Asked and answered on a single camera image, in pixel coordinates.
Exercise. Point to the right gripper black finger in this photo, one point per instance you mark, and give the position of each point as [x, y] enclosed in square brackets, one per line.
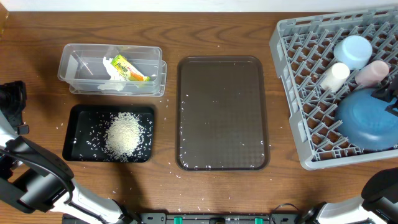
[393, 109]
[386, 92]

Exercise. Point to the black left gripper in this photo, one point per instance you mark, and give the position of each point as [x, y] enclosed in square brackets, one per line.
[11, 97]

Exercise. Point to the pink cup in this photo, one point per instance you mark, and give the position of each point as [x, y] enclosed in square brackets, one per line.
[372, 74]

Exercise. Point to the dark blue plate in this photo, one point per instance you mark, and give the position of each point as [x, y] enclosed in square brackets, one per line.
[366, 122]

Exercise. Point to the light blue bowl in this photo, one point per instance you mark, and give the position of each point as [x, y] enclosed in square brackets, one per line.
[353, 51]

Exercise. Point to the cream white cup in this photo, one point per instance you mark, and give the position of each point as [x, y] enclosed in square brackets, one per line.
[335, 77]

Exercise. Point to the white tissue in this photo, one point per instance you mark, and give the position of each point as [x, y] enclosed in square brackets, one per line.
[116, 82]

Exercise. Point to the green yellow snack wrapper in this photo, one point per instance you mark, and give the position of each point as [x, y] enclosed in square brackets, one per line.
[127, 70]

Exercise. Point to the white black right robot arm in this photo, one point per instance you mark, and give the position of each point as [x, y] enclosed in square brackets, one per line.
[376, 204]

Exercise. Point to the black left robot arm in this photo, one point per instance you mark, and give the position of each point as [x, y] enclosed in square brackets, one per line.
[35, 179]

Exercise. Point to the grey dishwasher rack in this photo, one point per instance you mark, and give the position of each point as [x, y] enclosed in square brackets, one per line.
[302, 49]

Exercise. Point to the clear plastic bin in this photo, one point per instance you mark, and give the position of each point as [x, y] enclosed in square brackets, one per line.
[81, 66]

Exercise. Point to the black plastic tray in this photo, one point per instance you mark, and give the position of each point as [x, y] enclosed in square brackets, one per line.
[81, 133]

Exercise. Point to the white rice pile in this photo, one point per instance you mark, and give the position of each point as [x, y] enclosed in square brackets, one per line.
[124, 137]

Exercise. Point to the brown serving tray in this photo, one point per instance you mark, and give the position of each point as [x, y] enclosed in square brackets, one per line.
[221, 114]

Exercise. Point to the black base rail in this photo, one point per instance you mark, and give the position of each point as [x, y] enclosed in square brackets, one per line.
[162, 218]

